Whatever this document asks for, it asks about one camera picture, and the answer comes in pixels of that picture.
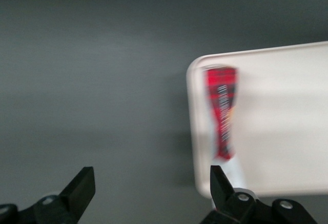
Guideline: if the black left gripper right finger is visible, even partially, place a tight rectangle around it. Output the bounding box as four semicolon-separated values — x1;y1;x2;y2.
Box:
199;165;316;224

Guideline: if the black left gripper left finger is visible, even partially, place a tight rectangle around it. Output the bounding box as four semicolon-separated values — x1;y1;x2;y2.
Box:
0;167;96;224

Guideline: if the red plaid cookie box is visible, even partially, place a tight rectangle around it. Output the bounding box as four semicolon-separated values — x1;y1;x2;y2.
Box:
201;66;248;209

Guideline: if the white rounded plastic tray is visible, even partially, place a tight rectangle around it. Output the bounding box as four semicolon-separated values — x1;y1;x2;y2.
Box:
186;40;328;200

